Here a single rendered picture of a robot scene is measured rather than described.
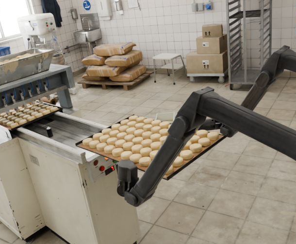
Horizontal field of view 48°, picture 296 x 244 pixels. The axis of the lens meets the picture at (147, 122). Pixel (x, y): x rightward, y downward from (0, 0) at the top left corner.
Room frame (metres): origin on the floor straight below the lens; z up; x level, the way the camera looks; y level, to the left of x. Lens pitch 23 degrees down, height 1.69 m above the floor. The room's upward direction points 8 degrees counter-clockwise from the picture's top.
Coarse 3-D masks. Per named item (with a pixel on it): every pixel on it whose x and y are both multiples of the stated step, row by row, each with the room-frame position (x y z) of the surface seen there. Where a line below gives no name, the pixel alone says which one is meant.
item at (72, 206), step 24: (24, 144) 1.99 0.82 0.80; (72, 144) 1.80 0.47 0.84; (48, 168) 1.81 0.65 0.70; (72, 168) 1.60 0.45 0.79; (48, 192) 1.88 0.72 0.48; (72, 192) 1.65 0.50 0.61; (96, 192) 1.60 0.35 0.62; (48, 216) 1.97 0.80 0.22; (72, 216) 1.71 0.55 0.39; (96, 216) 1.57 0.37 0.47; (120, 216) 1.69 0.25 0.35; (72, 240) 1.78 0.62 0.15; (96, 240) 1.56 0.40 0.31; (120, 240) 1.66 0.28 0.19
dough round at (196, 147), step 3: (192, 144) 1.23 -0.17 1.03; (195, 144) 1.22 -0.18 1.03; (198, 144) 1.22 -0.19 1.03; (189, 147) 1.21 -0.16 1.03; (192, 147) 1.20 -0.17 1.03; (195, 147) 1.20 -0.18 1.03; (198, 147) 1.19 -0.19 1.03; (201, 147) 1.20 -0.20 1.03; (192, 150) 1.19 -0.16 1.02; (195, 150) 1.19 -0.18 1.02; (198, 150) 1.19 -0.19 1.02; (201, 150) 1.20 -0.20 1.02
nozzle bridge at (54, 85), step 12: (48, 72) 2.31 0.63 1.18; (60, 72) 2.35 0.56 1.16; (12, 84) 2.11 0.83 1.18; (24, 84) 2.24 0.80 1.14; (48, 84) 2.36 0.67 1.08; (60, 84) 2.42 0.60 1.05; (72, 84) 2.40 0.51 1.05; (0, 96) 2.12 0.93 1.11; (24, 96) 2.22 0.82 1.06; (36, 96) 2.23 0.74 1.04; (60, 96) 2.52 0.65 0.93; (0, 108) 2.05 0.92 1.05; (12, 108) 2.10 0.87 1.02
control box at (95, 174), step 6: (96, 156) 1.61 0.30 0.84; (102, 156) 1.63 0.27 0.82; (90, 162) 1.57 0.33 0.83; (102, 162) 1.62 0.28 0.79; (108, 162) 1.65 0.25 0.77; (90, 168) 1.56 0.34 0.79; (96, 168) 1.59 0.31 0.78; (108, 168) 1.64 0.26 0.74; (114, 168) 1.67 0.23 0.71; (90, 174) 1.57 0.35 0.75; (96, 174) 1.58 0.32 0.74; (102, 174) 1.61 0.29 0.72; (90, 180) 1.58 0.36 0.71; (96, 180) 1.58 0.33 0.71
